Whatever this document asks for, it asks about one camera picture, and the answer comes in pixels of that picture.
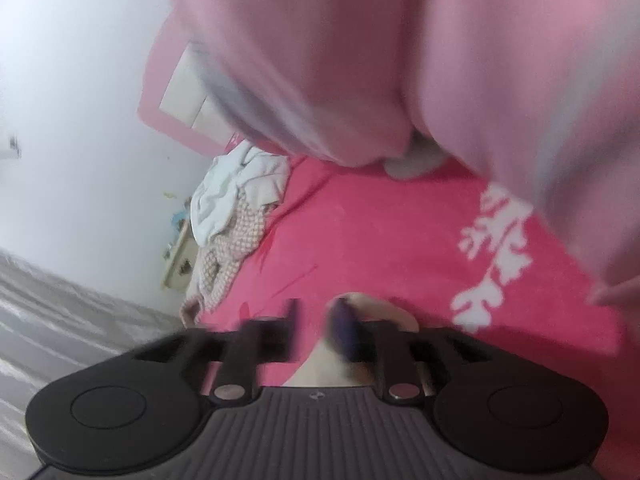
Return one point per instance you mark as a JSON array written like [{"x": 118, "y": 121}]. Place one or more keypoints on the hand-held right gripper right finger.
[{"x": 345, "y": 331}]

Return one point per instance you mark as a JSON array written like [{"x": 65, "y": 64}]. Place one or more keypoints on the pink and white quilt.
[{"x": 400, "y": 60}]

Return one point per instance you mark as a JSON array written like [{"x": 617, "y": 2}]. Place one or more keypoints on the white garment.
[{"x": 220, "y": 195}]

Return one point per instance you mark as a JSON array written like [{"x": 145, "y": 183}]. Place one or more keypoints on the beige zip jacket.
[{"x": 320, "y": 370}]

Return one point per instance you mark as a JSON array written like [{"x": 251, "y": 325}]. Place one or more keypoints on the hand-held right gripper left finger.
[{"x": 287, "y": 331}]

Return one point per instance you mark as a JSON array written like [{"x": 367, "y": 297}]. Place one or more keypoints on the pink and cream headboard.
[{"x": 185, "y": 85}]

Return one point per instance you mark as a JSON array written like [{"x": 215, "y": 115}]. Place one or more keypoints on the cream nightstand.
[{"x": 180, "y": 265}]

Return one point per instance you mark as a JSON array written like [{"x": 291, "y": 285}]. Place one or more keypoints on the grey sheer curtain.
[{"x": 50, "y": 340}]

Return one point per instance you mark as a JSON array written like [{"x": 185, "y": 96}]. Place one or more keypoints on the pink floral bed blanket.
[{"x": 375, "y": 240}]

